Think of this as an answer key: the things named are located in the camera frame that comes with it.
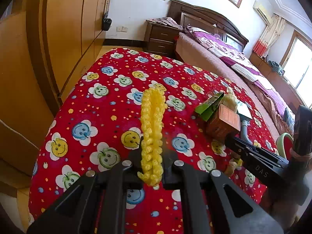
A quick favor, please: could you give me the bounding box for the white tissue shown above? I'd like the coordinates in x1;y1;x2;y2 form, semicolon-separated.
222;87;238;113

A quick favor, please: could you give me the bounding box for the green carton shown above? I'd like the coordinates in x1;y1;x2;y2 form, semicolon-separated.
195;92;224;121

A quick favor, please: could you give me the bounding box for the orange cardboard box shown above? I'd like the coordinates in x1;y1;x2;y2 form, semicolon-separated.
206;104;241;142

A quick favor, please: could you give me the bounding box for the peanut shell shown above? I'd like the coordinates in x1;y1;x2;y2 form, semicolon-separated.
224;161;238;177

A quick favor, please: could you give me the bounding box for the black bag on wardrobe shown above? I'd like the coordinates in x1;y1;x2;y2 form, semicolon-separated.
101;12;112;31

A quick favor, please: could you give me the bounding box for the red green trash bin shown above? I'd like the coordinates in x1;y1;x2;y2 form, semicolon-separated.
276;133;293;160

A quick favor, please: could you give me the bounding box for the wooden wardrobe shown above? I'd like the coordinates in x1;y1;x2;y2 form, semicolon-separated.
1;0;110;196

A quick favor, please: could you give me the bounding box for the purple floral quilt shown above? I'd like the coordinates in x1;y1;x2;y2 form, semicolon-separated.
184;25;288;116

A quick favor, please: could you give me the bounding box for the red white curtain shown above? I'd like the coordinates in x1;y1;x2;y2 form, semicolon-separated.
253;14;286;58

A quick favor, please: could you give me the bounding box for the blue plaid pillow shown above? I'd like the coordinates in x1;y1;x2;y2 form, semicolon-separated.
282;107;295;133

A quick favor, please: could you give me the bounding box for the wooden bed with mattress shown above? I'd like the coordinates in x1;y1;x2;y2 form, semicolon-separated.
167;0;295;137

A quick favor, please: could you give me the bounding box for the long wooden window cabinet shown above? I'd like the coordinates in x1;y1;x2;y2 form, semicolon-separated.
249;52;305;113

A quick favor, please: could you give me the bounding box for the red smiley flower blanket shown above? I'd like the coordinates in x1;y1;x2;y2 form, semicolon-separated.
28;48;276;233

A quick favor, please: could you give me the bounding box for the blue plastic razor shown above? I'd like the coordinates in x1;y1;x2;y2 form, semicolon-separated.
240;120;252;145

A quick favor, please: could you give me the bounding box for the window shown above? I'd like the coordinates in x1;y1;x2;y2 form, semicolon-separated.
281;30;311;108

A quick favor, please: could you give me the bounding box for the wall air conditioner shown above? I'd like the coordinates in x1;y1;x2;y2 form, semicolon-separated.
253;1;273;25

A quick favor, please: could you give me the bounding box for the dark wooden nightstand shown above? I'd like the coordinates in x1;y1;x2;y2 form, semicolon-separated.
143;21;181;58

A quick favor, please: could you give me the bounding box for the white blue cardboard box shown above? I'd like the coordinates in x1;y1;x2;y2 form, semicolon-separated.
236;100;252;121

